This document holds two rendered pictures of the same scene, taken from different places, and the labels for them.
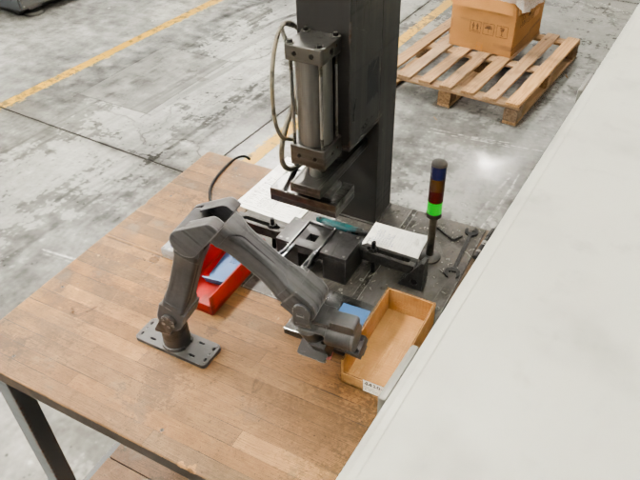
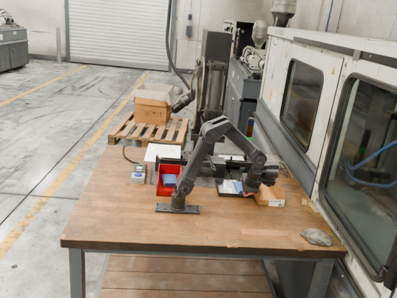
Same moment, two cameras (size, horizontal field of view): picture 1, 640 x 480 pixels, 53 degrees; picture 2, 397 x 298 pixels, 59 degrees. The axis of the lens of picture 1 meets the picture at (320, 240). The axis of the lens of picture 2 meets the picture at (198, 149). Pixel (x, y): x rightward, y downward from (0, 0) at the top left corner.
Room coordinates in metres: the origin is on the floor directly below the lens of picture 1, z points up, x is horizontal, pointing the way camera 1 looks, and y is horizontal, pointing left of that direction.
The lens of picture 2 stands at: (-0.14, 1.06, 1.72)
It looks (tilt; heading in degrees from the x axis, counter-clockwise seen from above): 21 degrees down; 325
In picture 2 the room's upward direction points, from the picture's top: 6 degrees clockwise
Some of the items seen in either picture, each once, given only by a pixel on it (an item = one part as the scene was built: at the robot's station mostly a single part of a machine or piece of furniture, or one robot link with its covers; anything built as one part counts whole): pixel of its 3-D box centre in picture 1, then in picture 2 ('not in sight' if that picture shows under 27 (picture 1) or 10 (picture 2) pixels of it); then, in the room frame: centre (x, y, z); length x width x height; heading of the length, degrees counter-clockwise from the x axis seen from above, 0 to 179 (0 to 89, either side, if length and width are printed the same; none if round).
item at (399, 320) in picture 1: (390, 343); (265, 188); (0.97, -0.15, 0.93); 0.25 x 0.13 x 0.08; 151
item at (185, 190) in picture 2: (174, 312); (181, 188); (1.01, 0.33, 1.00); 0.09 x 0.06 x 0.06; 157
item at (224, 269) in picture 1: (229, 264); (169, 178); (1.26, 0.24, 0.92); 0.15 x 0.07 x 0.03; 158
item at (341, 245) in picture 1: (319, 238); (207, 159); (1.28, 0.00, 0.98); 0.20 x 0.10 x 0.01; 61
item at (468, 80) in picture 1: (481, 63); (152, 129); (4.30, -1.18, 0.07); 1.20 x 1.00 x 0.14; 144
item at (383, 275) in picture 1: (341, 251); (208, 169); (1.34, -0.06, 0.88); 0.65 x 0.50 x 0.03; 61
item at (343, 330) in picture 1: (330, 317); (264, 165); (0.87, -0.01, 1.12); 0.12 x 0.09 x 0.12; 67
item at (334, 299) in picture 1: (331, 319); (233, 188); (1.06, -0.02, 0.91); 0.17 x 0.16 x 0.02; 61
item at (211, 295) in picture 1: (220, 269); (169, 179); (1.23, 0.26, 0.93); 0.25 x 0.12 x 0.06; 151
